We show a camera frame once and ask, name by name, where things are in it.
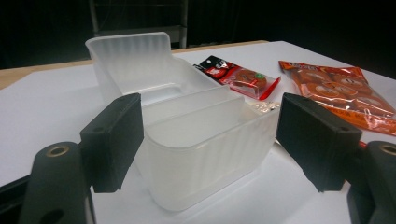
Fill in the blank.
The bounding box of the wooden table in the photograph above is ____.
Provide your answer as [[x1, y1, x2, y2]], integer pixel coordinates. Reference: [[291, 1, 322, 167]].
[[0, 39, 269, 91]]

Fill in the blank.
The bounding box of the white table sheet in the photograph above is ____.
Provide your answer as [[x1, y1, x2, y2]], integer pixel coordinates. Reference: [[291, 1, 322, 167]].
[[0, 40, 396, 224]]

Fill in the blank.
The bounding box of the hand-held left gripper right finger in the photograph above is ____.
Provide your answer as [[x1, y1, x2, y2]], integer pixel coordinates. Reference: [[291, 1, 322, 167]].
[[276, 91, 364, 193]]

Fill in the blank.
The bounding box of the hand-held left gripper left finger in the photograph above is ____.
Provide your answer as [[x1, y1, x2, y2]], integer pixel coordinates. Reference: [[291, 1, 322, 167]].
[[79, 92, 145, 194]]

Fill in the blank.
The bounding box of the translucent plastic container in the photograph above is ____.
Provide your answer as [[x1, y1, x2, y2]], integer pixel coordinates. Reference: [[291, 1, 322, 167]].
[[84, 31, 281, 213]]

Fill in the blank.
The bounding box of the large orange snack bag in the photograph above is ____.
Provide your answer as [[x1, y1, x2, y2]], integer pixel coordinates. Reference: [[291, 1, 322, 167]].
[[278, 60, 396, 137]]

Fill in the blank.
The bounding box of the small red snack packet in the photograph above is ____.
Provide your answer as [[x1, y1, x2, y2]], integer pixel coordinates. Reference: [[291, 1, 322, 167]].
[[192, 55, 282, 101]]

